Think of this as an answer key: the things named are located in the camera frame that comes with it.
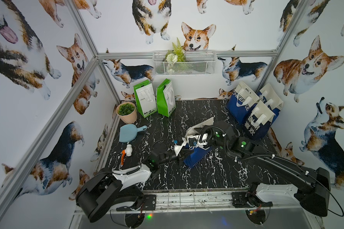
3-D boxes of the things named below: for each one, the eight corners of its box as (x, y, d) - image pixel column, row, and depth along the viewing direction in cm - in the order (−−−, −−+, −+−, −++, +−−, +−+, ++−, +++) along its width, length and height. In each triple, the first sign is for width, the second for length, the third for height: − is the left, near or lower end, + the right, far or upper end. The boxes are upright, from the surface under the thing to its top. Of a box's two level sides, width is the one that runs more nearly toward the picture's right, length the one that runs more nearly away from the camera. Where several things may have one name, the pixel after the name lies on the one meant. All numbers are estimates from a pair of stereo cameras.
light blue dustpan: (117, 142, 99) (116, 140, 97) (122, 126, 108) (121, 124, 105) (143, 142, 99) (142, 140, 97) (146, 126, 108) (146, 124, 105)
